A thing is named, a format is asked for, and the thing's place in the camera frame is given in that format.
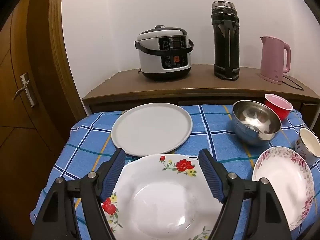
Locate tall black thermos flask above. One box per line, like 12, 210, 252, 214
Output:
211, 1, 240, 82

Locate pink electric kettle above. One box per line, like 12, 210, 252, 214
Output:
259, 35, 292, 85

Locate grey round plate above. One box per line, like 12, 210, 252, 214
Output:
111, 102, 193, 157

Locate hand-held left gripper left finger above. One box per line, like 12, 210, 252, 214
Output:
31, 148, 126, 240

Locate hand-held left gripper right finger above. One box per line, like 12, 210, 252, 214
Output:
198, 148, 293, 240

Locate white plate with red flowers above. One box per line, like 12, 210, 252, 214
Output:
101, 154, 225, 240

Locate white and black rice cooker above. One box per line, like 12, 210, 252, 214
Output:
134, 25, 195, 82

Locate brown wooden cabinet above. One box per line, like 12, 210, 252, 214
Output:
82, 64, 320, 128

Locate red bowl with pink inside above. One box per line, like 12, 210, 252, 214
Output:
264, 94, 294, 121

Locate white enamel mug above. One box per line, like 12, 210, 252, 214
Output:
294, 127, 320, 166

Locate brown wooden door frame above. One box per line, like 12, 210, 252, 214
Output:
49, 0, 87, 120

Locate metal door handle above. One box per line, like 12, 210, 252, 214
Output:
13, 72, 37, 108

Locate stainless steel bowl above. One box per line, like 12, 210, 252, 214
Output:
232, 100, 282, 147

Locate black kettle cable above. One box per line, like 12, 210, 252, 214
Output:
282, 74, 304, 91

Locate pink floral rimmed plate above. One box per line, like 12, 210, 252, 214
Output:
252, 146, 315, 232

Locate brown wooden door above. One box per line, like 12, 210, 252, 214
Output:
0, 0, 73, 240

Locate blue checked tablecloth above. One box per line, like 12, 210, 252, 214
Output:
29, 104, 310, 240

